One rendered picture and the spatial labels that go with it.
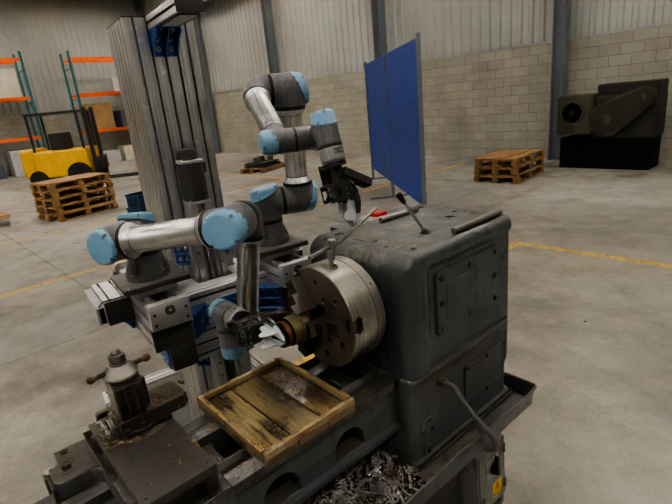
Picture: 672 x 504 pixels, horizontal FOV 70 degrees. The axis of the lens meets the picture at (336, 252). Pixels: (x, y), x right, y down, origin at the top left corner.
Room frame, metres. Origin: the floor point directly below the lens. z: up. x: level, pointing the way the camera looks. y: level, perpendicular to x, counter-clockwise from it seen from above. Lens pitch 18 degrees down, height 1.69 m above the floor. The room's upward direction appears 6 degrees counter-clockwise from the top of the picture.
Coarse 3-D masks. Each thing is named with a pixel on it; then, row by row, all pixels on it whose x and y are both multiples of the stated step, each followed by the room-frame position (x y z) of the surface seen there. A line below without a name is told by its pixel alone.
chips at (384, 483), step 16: (368, 464) 1.22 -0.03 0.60; (384, 464) 1.22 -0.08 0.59; (400, 464) 1.26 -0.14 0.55; (336, 480) 1.15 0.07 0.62; (352, 480) 1.21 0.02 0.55; (368, 480) 1.21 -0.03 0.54; (384, 480) 1.17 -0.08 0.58; (400, 480) 1.19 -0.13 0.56; (416, 480) 1.18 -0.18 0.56; (320, 496) 1.15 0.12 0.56; (336, 496) 1.16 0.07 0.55; (352, 496) 1.11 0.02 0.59; (368, 496) 1.10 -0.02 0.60; (384, 496) 1.11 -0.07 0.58; (400, 496) 1.13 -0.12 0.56
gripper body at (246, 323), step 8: (240, 312) 1.31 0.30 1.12; (248, 312) 1.33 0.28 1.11; (232, 320) 1.30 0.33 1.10; (240, 320) 1.25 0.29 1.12; (248, 320) 1.25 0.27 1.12; (256, 320) 1.25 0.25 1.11; (232, 328) 1.28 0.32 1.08; (240, 328) 1.22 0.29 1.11; (248, 328) 1.21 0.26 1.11; (256, 328) 1.23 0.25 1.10; (240, 336) 1.24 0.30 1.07; (248, 336) 1.21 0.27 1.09; (256, 336) 1.23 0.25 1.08; (240, 344) 1.24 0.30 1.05; (248, 344) 1.22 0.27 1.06
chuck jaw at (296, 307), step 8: (296, 280) 1.33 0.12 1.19; (288, 288) 1.34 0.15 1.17; (296, 288) 1.31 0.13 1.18; (304, 288) 1.32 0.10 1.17; (296, 296) 1.29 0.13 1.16; (304, 296) 1.30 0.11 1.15; (296, 304) 1.28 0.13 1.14; (304, 304) 1.29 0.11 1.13; (312, 304) 1.30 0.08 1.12; (288, 312) 1.28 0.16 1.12; (296, 312) 1.26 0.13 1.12; (304, 312) 1.29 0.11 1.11
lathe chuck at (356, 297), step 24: (312, 264) 1.35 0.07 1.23; (336, 264) 1.32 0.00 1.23; (312, 288) 1.31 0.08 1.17; (336, 288) 1.23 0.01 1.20; (360, 288) 1.25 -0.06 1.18; (312, 312) 1.34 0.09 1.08; (336, 312) 1.23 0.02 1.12; (360, 312) 1.21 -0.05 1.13; (360, 336) 1.19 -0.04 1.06; (336, 360) 1.25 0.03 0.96
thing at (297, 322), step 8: (280, 320) 1.25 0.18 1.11; (288, 320) 1.22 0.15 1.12; (296, 320) 1.22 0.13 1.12; (304, 320) 1.24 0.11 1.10; (280, 328) 1.20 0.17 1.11; (288, 328) 1.20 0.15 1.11; (296, 328) 1.20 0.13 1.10; (304, 328) 1.21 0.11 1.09; (288, 336) 1.18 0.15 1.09; (296, 336) 1.19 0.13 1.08; (304, 336) 1.21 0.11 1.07; (288, 344) 1.19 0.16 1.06
